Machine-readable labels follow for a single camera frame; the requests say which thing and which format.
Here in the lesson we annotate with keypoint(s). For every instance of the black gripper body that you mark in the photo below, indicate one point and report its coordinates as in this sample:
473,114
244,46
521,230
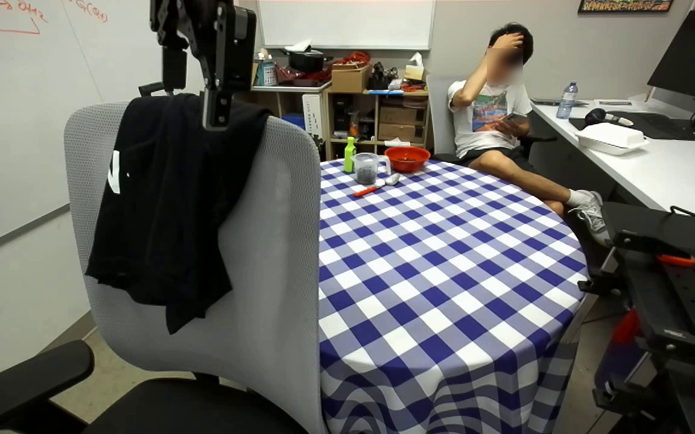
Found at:
217,40

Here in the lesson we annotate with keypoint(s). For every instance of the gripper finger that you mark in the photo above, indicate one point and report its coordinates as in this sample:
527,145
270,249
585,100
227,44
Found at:
217,109
175,69

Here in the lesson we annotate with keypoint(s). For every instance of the black cloth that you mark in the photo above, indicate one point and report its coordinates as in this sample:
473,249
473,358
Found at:
162,208

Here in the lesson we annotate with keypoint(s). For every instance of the grey office chair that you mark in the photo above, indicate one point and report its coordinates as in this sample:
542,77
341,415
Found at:
265,266

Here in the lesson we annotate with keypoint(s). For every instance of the black chair seat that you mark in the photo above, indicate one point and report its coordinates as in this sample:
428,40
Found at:
180,411

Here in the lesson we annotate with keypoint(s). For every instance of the black office chair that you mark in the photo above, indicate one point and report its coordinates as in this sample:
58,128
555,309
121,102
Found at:
537,153

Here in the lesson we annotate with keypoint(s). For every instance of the black chair armrest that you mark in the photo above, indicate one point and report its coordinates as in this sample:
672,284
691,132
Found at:
24,383

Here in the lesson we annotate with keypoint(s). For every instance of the black suitcase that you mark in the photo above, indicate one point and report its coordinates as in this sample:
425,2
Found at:
147,85

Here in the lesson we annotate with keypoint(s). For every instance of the clear plastic container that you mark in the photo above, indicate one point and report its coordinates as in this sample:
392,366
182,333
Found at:
265,69

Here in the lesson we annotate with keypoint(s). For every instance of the black pot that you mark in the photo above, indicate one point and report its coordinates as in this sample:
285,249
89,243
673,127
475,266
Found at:
306,59

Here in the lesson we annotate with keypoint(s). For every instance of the wooden storage shelf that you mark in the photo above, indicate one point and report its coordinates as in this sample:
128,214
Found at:
339,96

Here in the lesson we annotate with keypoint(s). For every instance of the brown cardboard box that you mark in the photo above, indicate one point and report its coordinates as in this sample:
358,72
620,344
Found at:
351,79

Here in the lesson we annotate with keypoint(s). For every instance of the small green bottle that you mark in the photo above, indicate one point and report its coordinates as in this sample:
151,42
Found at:
351,159

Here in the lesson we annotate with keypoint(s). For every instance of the clear plastic cup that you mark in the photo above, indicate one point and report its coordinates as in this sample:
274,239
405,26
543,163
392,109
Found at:
364,169

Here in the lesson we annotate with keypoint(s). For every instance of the red marker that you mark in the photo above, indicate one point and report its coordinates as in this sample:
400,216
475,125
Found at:
363,191

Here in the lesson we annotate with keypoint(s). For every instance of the red bowl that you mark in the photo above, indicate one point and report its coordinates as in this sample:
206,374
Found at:
405,159

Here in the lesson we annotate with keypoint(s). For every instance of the tissue box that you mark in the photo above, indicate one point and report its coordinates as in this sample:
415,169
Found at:
412,69

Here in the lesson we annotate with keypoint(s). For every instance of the seated person in white t-shirt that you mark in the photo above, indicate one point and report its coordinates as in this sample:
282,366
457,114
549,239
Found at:
487,112

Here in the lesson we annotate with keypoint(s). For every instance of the blue white checkered tablecloth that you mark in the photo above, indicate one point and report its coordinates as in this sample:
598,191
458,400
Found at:
444,304

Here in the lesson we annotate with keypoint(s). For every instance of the clear water bottle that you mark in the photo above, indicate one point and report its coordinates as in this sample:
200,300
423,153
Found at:
568,100

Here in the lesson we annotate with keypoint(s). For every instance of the black keyboard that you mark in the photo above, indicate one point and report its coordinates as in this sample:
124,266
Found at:
662,125

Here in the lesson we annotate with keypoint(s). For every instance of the white desk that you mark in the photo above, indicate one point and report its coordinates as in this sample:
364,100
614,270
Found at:
668,173

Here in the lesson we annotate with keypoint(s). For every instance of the black robot cart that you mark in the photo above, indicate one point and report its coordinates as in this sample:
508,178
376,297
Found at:
686,314

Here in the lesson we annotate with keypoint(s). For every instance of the framed wall picture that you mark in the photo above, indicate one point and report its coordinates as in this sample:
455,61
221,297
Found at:
625,5

